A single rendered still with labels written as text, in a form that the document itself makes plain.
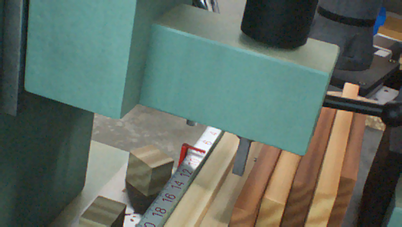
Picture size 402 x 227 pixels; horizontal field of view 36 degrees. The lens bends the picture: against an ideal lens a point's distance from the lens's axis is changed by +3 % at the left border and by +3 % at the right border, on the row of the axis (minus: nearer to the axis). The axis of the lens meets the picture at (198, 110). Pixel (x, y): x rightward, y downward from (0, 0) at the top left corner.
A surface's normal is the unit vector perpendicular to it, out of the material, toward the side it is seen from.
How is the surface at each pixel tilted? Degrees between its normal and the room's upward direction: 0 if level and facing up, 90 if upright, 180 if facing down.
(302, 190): 90
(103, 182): 0
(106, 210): 0
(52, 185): 90
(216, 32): 0
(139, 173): 90
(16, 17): 90
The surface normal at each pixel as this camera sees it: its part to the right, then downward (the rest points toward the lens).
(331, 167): 0.18, -0.88
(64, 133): 0.93, 0.29
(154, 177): 0.70, 0.43
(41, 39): -0.30, 0.36
